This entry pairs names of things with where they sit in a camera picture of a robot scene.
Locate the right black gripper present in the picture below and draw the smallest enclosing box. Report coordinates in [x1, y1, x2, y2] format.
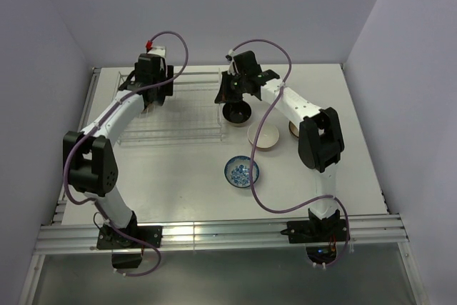
[216, 71, 248, 104]

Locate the white bowl red outside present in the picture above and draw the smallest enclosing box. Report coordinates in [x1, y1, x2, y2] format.
[247, 121, 280, 150]

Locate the tan bowl dark rim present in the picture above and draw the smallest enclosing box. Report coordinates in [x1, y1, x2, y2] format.
[141, 101, 164, 115]

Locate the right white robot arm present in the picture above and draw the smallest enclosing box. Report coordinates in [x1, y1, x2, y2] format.
[215, 70, 345, 241]

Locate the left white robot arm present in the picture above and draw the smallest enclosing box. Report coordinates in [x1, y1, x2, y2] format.
[63, 53, 174, 247]

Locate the black glazed bowl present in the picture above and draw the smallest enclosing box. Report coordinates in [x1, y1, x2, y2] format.
[222, 101, 252, 126]

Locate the small tan bowl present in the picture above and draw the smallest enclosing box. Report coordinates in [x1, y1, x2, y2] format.
[288, 121, 299, 139]

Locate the blue white patterned bowl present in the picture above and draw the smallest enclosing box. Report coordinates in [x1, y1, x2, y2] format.
[224, 155, 251, 189]

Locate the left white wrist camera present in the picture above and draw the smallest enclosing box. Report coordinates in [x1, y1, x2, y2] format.
[145, 40, 166, 59]

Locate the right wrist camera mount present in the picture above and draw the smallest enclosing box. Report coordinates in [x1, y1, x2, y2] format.
[226, 51, 262, 76]

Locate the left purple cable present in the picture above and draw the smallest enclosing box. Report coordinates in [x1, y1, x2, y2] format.
[62, 30, 189, 278]

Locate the white wire dish rack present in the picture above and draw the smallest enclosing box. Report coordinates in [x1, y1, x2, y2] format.
[118, 66, 223, 146]

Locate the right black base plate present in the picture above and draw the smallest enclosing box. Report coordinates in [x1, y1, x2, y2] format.
[280, 219, 348, 244]

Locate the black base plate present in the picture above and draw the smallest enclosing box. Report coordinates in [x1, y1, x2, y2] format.
[96, 225, 163, 250]
[280, 219, 348, 244]

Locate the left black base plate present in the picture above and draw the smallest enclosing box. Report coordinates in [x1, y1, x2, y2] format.
[96, 225, 163, 250]

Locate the aluminium rail frame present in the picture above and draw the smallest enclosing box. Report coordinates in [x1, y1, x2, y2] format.
[21, 64, 429, 304]

